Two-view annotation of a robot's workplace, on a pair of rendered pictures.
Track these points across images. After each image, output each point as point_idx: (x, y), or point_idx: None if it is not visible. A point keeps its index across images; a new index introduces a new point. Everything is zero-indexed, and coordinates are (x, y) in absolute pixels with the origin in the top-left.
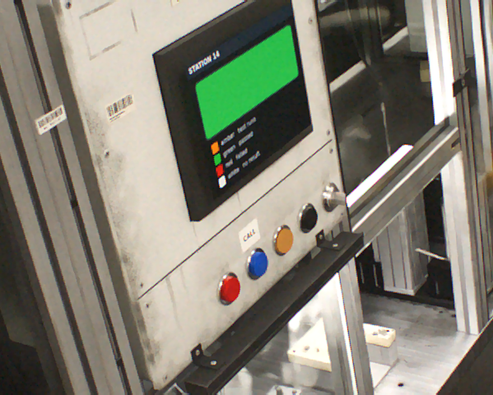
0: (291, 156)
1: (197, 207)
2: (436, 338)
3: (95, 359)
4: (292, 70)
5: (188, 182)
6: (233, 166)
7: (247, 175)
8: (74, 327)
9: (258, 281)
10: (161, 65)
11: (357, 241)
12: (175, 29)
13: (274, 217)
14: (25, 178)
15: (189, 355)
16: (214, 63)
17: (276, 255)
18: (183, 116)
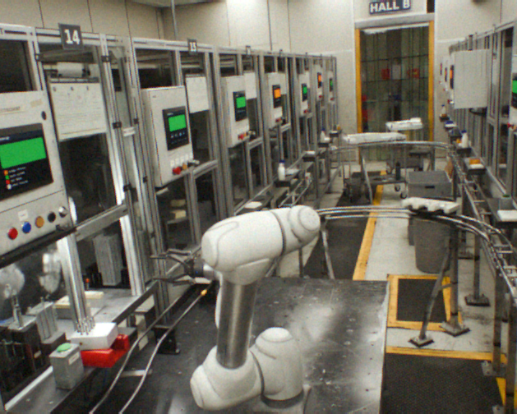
0: (43, 190)
1: None
2: (122, 298)
3: None
4: (43, 154)
5: None
6: (14, 182)
7: (21, 189)
8: None
9: (27, 235)
10: None
11: (73, 228)
12: None
13: (35, 212)
14: None
15: None
16: (6, 140)
17: (36, 227)
18: None
